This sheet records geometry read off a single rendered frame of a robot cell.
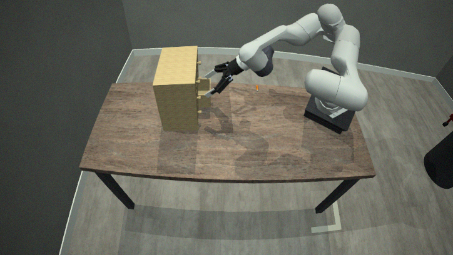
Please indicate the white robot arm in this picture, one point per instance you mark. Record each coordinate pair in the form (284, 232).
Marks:
(345, 92)

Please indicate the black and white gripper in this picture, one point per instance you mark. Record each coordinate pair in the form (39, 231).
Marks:
(228, 72)

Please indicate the light brown wooden chest of drawers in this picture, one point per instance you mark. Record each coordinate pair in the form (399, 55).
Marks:
(174, 88)

